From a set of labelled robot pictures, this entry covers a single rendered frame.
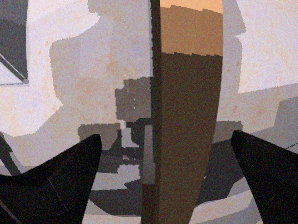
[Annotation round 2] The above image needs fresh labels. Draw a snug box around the long wooden plank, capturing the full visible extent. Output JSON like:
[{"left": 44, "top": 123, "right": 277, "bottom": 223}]
[{"left": 152, "top": 0, "right": 223, "bottom": 224}]

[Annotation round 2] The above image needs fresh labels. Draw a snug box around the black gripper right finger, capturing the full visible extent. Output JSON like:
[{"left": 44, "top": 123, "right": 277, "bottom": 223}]
[{"left": 231, "top": 131, "right": 298, "bottom": 224}]

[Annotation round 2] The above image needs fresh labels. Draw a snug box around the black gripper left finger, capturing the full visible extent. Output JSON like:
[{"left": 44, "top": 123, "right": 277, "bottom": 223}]
[{"left": 0, "top": 135, "right": 102, "bottom": 224}]

